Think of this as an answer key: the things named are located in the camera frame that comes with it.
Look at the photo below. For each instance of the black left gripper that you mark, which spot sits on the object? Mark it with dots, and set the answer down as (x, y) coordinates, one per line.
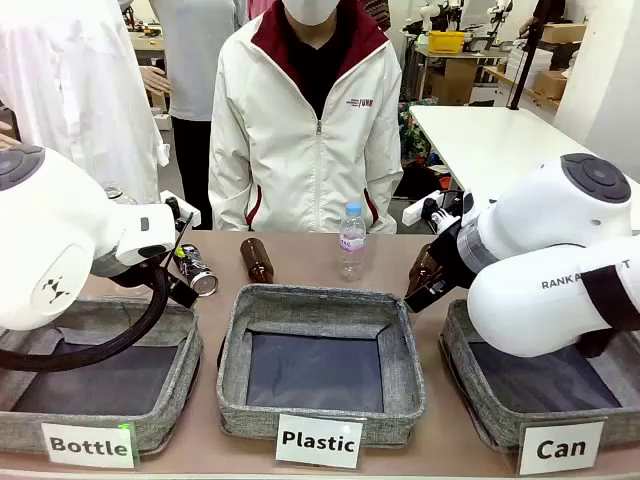
(181, 294)

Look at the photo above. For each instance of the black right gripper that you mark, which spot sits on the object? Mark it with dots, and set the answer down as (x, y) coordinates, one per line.
(452, 255)

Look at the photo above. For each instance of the black drink can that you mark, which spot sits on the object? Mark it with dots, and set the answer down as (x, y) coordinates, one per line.
(199, 272)

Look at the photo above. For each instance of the brown glass bottle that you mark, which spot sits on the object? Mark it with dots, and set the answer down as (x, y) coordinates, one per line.
(256, 261)
(420, 267)

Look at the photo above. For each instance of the small clear water bottle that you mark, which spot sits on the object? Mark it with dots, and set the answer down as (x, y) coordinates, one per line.
(352, 240)

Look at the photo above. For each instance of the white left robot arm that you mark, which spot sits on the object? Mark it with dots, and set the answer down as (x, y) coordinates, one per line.
(55, 235)

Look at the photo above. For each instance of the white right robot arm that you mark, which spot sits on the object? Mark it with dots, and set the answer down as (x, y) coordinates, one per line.
(540, 225)

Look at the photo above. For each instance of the grey basket labelled Plastic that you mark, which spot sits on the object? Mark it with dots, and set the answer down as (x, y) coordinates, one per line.
(320, 305)

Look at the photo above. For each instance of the grey basket labelled Can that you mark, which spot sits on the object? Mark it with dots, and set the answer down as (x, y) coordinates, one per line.
(480, 400)

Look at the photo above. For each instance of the grey basket labelled Bottle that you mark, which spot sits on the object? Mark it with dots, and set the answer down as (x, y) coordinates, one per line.
(167, 425)

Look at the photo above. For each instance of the white Can label card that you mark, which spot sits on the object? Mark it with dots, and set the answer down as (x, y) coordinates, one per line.
(561, 448)

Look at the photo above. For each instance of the bare hand of bystander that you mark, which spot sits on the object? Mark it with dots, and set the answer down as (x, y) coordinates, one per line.
(156, 80)

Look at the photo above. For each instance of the colourful floral bag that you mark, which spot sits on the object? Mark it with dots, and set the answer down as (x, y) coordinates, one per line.
(414, 135)

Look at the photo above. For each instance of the white table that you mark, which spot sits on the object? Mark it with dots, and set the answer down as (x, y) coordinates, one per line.
(500, 145)

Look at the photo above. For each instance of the person in white jacket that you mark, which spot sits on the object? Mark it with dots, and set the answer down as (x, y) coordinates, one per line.
(280, 150)

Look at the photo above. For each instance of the white Bottle label card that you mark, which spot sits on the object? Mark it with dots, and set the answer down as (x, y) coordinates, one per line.
(89, 445)

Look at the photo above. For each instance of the white Plastic label card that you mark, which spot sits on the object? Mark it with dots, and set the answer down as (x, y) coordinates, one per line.
(319, 441)

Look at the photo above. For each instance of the large cardboard box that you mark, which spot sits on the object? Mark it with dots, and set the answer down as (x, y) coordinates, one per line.
(452, 82)

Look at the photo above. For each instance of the person in grey shirt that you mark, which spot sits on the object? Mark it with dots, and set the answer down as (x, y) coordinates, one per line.
(200, 60)

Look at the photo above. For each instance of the yellow plastic bin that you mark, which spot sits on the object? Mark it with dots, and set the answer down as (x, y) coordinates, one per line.
(446, 42)

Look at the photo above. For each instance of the black stand pole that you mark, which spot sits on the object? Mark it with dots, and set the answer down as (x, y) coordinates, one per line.
(527, 55)

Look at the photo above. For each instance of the small cardboard box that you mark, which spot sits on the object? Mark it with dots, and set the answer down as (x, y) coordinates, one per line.
(564, 33)

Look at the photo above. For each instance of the white face mask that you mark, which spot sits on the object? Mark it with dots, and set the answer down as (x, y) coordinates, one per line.
(312, 11)

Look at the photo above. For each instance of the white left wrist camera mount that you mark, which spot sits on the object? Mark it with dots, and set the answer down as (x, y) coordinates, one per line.
(145, 232)

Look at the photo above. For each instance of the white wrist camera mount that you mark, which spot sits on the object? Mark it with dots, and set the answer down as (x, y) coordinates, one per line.
(145, 232)
(415, 212)

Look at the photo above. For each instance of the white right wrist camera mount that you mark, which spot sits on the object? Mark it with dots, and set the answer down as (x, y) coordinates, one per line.
(415, 212)

